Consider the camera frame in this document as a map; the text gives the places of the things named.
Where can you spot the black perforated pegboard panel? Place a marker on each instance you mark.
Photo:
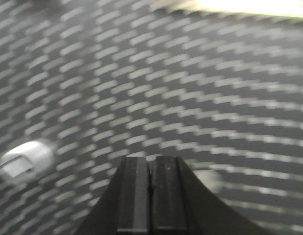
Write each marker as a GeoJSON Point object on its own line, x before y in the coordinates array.
{"type": "Point", "coordinates": [102, 79]}

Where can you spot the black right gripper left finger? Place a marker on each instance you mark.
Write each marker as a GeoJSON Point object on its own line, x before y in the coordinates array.
{"type": "Point", "coordinates": [134, 208]}

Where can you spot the black white rotary knob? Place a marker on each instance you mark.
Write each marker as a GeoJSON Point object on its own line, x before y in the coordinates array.
{"type": "Point", "coordinates": [28, 162]}

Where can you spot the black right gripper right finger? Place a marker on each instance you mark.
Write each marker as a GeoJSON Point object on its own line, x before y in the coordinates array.
{"type": "Point", "coordinates": [167, 209]}

